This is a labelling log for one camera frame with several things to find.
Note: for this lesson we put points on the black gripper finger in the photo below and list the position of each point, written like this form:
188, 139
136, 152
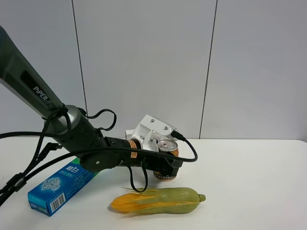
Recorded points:
165, 166

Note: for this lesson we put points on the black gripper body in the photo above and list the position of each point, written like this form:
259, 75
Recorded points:
118, 157

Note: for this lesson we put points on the gold Red Bull can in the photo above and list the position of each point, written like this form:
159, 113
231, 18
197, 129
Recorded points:
170, 147

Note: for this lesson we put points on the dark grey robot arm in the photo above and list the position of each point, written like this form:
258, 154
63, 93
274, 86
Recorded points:
69, 125

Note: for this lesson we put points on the toy corn cob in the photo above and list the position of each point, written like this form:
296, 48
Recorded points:
176, 200

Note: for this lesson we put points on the white cardboard box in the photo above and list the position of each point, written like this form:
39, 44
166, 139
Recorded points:
129, 134

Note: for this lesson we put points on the blue green toothpaste box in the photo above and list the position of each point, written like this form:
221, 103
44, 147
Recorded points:
54, 192

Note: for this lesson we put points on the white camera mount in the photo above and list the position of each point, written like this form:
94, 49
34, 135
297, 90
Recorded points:
150, 130

